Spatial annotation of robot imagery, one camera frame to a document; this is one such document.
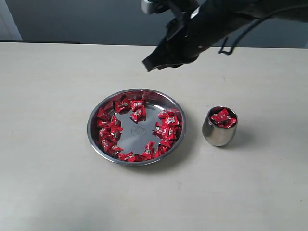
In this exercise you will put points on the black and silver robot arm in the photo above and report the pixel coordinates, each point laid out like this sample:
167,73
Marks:
255,12

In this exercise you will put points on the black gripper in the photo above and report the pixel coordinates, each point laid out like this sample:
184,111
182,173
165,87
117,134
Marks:
192,32

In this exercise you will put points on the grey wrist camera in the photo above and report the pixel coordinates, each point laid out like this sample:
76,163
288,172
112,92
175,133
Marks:
160,6

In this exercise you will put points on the round steel plate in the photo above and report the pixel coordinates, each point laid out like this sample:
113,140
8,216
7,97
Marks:
149,140

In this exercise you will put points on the steel cup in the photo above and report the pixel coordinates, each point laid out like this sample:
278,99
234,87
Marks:
219,134

